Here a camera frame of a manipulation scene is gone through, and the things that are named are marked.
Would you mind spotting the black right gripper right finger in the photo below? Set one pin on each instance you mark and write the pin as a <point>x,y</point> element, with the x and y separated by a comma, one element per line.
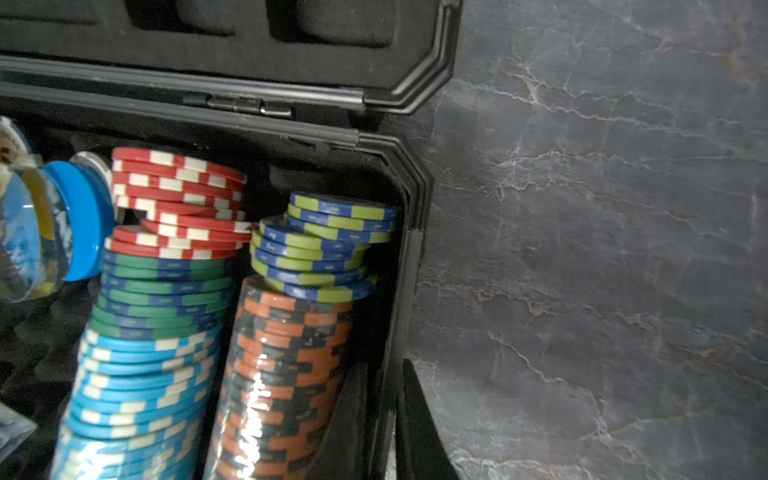
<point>420,453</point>

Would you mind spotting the blue dealer button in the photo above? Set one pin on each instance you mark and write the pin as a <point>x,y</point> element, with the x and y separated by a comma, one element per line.
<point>90,214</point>

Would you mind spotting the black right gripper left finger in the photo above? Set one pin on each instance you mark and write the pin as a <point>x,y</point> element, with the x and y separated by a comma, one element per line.
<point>341,454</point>

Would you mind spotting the black plastic poker case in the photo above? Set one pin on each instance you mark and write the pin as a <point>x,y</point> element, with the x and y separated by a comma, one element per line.
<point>290,92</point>

